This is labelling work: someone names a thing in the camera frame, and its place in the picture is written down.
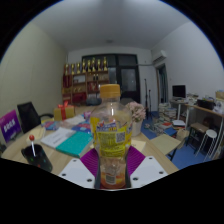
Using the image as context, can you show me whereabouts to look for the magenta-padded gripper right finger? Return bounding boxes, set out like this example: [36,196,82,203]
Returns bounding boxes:
[126,145,169,189]

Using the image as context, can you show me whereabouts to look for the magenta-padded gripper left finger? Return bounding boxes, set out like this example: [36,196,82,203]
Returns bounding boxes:
[57,147,101,190]

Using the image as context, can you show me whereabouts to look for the clear bottle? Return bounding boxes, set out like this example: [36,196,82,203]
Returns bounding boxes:
[89,83,134,191]

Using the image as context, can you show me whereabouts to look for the pale yellow sticky note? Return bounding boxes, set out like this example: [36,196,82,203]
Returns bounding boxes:
[131,138,148,153]

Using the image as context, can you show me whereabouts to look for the teal book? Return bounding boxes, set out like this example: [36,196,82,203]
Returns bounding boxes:
[55,130,95,159]

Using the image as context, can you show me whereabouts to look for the light wooden chair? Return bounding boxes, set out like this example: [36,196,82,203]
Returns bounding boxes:
[149,132,183,162]

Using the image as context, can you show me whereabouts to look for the black cup with coloured dots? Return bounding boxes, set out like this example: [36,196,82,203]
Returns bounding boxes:
[20,143,54,174]

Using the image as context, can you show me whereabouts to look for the white booklet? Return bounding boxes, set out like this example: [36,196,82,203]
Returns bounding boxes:
[40,126,77,150]

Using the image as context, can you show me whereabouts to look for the blue printed book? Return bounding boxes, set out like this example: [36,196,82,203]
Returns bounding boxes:
[70,121,93,135]

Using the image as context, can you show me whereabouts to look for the red-tipped white stick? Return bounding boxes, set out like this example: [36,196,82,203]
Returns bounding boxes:
[28,134,37,158]

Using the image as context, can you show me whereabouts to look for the pink flowers in white pot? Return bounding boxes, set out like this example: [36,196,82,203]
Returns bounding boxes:
[125,101,147,138]

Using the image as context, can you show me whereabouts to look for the pile of books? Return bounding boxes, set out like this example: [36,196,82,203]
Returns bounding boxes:
[157,102,178,131]

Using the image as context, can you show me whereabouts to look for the yellow gift box, red ribbon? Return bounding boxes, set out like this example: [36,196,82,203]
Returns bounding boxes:
[53,101,76,122]

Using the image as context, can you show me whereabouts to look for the dark square stool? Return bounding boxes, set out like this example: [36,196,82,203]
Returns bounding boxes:
[185,121,210,148]

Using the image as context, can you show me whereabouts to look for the white round stool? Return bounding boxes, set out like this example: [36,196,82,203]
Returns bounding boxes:
[195,128,219,161]

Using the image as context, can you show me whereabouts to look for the black office chair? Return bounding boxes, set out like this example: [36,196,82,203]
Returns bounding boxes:
[16,101,55,135]

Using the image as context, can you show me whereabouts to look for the black microphone stand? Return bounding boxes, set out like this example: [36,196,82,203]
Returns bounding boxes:
[143,78,153,112]

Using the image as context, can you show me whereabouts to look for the purple sign board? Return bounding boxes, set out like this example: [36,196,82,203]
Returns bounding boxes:
[0,109,23,144]

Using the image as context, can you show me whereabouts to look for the wooden side desk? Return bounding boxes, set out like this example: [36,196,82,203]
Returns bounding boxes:
[184,102,224,158]

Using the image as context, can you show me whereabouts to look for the black computer monitor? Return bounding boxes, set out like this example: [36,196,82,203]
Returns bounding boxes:
[171,84,187,100]

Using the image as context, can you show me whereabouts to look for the red shelf unit with trophies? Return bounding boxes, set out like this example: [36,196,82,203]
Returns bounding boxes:
[61,56,110,106]

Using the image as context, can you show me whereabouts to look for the black bag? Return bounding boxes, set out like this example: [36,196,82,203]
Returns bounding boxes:
[196,98,216,111]

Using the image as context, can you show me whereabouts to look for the dark glass double door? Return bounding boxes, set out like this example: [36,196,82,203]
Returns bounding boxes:
[81,53,141,104]

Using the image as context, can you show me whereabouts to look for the white wall air conditioner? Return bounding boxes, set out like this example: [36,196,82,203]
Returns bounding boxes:
[151,49,168,65]

